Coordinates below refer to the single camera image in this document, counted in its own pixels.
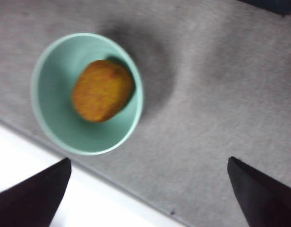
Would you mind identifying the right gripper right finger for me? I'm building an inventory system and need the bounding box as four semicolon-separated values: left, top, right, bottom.
227;156;291;227

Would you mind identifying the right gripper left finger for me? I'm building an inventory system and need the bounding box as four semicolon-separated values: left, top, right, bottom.
0;157;72;227

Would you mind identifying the teal ribbed bowl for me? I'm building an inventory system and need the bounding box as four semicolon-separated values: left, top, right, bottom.
30;32;144;156

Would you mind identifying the orange-brown kiwifruit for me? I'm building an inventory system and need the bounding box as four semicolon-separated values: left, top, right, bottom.
71;59;134;123

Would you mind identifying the dark green rectangular tray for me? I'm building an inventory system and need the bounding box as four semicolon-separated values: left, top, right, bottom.
237;0;291;17

